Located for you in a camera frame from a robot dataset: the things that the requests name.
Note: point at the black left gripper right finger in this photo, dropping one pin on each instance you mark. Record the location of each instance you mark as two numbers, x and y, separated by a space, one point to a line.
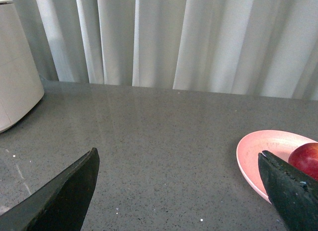
293 193

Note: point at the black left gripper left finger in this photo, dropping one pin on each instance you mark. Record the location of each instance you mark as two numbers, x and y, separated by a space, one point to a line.
61 204

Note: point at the red apple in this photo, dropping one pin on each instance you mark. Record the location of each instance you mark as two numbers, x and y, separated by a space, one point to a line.
305 158

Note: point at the pink round plate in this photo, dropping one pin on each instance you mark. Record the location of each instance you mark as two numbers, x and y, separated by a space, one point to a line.
280 143

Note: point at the white rounded appliance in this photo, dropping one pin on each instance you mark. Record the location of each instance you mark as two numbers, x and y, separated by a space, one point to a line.
20 85

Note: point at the white pleated curtain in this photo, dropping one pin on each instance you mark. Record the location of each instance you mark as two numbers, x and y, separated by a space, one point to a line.
255 47

